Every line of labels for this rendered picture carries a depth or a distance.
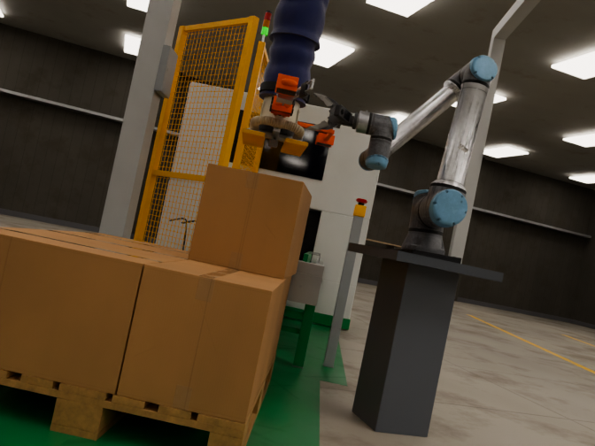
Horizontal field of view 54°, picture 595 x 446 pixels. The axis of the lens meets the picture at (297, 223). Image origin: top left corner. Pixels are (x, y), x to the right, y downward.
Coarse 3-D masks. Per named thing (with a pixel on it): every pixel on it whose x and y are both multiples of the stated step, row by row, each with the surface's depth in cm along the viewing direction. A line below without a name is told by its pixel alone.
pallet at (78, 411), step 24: (0, 384) 176; (24, 384) 175; (48, 384) 175; (264, 384) 235; (72, 408) 175; (96, 408) 174; (120, 408) 174; (144, 408) 175; (168, 408) 173; (72, 432) 174; (96, 432) 174; (216, 432) 173; (240, 432) 172
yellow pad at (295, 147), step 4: (288, 140) 251; (292, 140) 252; (296, 140) 252; (284, 144) 259; (288, 144) 257; (292, 144) 254; (296, 144) 252; (300, 144) 252; (304, 144) 252; (284, 148) 269; (288, 148) 267; (292, 148) 264; (296, 148) 262; (300, 148) 260; (304, 148) 258; (284, 152) 283; (288, 152) 281; (292, 152) 278; (296, 152) 275; (300, 152) 273
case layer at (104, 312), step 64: (0, 256) 178; (64, 256) 177; (128, 256) 192; (0, 320) 177; (64, 320) 176; (128, 320) 175; (192, 320) 174; (256, 320) 174; (128, 384) 174; (192, 384) 174; (256, 384) 187
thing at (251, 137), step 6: (246, 132) 250; (252, 132) 250; (258, 132) 250; (246, 138) 264; (252, 138) 260; (258, 138) 257; (264, 138) 256; (246, 144) 283; (252, 144) 279; (258, 144) 275
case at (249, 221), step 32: (224, 192) 237; (256, 192) 235; (288, 192) 234; (224, 224) 236; (256, 224) 235; (288, 224) 234; (192, 256) 236; (224, 256) 235; (256, 256) 234; (288, 256) 233
